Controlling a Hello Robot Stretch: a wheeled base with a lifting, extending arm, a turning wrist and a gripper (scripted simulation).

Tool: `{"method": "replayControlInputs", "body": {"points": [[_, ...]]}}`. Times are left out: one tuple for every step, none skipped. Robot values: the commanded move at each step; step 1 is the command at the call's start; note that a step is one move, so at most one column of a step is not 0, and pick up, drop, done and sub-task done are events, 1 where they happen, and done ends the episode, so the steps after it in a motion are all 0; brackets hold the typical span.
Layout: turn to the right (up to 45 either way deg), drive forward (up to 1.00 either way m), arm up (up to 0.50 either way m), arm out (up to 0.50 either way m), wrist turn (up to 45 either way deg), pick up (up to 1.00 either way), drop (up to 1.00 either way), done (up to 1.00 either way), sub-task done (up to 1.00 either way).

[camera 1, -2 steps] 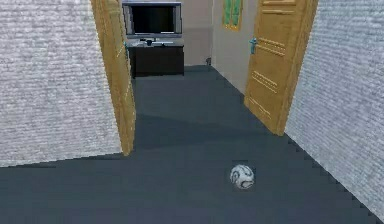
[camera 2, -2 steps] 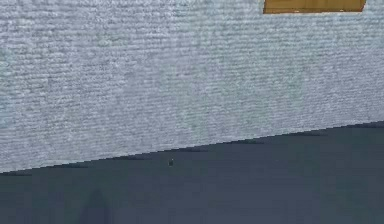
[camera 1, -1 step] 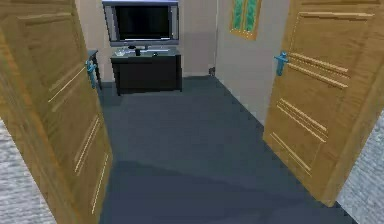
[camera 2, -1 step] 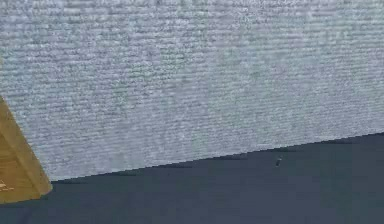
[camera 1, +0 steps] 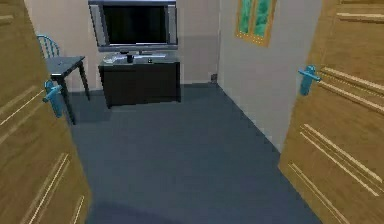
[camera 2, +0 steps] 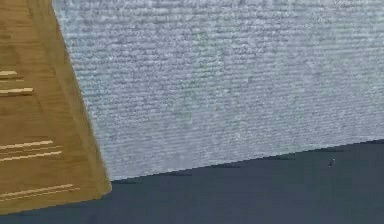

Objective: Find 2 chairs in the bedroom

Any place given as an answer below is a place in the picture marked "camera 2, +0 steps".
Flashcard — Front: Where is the brown wooden chest of drawers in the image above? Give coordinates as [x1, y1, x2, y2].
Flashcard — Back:
[0, 0, 113, 216]

